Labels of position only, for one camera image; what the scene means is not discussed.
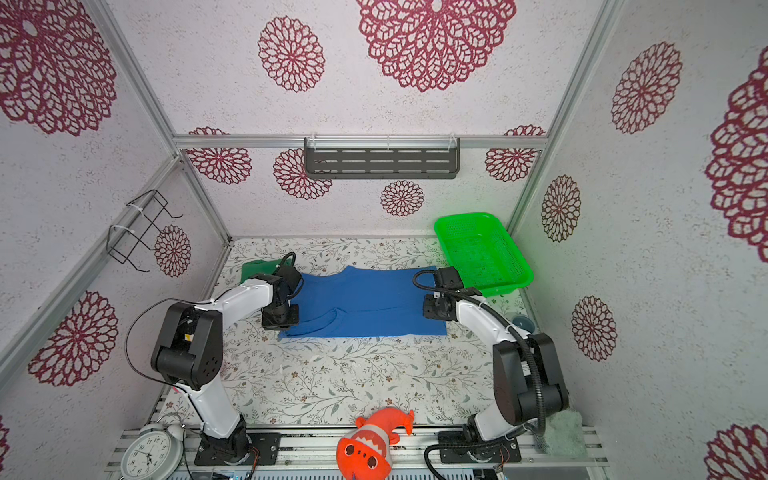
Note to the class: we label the teal green cup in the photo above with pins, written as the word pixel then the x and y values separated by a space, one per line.
pixel 525 323

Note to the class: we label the blue tank top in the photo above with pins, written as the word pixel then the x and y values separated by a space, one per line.
pixel 362 303

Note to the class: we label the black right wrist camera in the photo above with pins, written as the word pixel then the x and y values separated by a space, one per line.
pixel 447 280

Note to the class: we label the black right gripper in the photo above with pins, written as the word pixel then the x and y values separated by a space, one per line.
pixel 428 309

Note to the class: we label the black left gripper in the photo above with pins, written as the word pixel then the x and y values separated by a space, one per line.
pixel 269 324

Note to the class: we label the black wire wall rack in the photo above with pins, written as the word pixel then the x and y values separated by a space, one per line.
pixel 124 239

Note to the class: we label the white alarm clock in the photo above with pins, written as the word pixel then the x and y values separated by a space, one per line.
pixel 155 454

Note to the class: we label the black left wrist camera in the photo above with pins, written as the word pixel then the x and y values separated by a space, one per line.
pixel 292 279

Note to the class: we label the green tank top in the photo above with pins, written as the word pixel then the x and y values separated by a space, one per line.
pixel 260 269

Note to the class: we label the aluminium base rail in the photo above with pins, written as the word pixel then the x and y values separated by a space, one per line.
pixel 298 452

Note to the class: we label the light green folded cloth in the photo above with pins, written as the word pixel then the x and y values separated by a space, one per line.
pixel 564 437

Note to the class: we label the dark grey wall shelf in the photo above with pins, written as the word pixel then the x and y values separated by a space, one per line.
pixel 387 159

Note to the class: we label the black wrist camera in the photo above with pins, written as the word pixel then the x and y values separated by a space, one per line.
pixel 447 280
pixel 292 279

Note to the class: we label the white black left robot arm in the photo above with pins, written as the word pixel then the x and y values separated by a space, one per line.
pixel 189 351

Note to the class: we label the red fish plush toy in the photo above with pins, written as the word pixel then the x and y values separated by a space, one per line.
pixel 364 454

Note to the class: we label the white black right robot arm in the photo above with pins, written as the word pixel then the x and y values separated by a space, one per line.
pixel 527 378

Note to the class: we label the bright green plastic basket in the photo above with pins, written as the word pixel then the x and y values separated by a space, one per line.
pixel 479 247

